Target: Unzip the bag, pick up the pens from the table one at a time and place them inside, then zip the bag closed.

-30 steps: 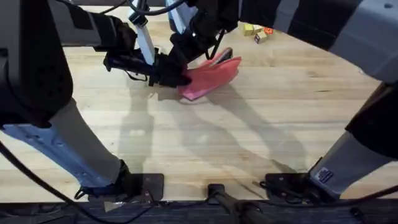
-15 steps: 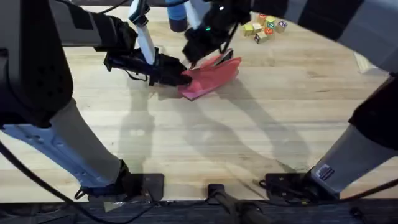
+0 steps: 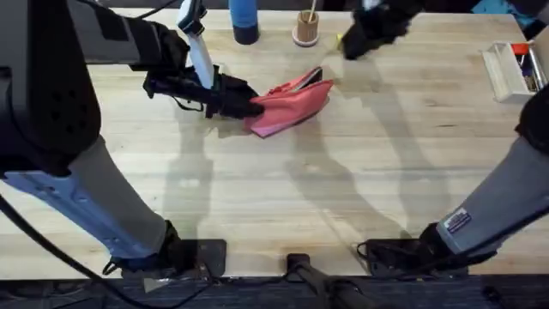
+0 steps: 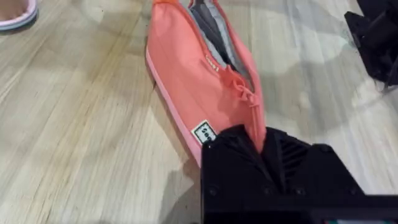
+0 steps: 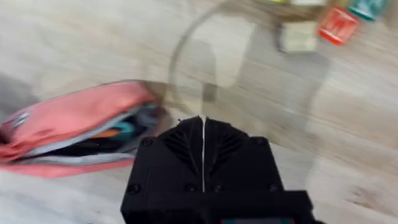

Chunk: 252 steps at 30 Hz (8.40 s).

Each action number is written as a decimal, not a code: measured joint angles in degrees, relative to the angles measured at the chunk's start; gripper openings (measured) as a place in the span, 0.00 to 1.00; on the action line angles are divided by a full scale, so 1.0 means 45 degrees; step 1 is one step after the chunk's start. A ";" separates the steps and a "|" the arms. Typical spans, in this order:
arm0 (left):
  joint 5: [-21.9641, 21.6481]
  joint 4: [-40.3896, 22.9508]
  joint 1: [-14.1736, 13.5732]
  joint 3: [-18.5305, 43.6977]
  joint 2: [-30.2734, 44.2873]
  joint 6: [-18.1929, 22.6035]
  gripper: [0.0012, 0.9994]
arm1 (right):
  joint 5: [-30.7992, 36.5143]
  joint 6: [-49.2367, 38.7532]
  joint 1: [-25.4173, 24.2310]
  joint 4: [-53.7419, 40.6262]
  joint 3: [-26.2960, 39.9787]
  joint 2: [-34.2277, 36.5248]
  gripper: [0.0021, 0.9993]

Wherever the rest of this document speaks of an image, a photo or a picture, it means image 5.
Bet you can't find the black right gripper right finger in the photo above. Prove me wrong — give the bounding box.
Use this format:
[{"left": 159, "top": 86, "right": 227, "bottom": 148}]
[{"left": 203, "top": 116, "right": 285, "bottom": 195}]

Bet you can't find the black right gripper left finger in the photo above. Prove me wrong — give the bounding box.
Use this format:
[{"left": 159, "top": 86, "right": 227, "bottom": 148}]
[{"left": 126, "top": 115, "right": 205, "bottom": 200}]

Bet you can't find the pink zip bag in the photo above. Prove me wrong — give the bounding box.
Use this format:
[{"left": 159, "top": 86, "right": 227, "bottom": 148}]
[{"left": 0, "top": 79, "right": 170, "bottom": 179}]

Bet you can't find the cream toy block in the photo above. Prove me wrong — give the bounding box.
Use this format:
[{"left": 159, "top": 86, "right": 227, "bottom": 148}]
[{"left": 276, "top": 21, "right": 320, "bottom": 54}]

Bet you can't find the red toy block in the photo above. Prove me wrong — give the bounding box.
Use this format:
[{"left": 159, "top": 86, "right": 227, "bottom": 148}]
[{"left": 316, "top": 6, "right": 361, "bottom": 47}]

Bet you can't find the teal toy block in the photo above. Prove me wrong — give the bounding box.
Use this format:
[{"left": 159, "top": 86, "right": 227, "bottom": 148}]
[{"left": 347, "top": 0, "right": 389, "bottom": 22}]

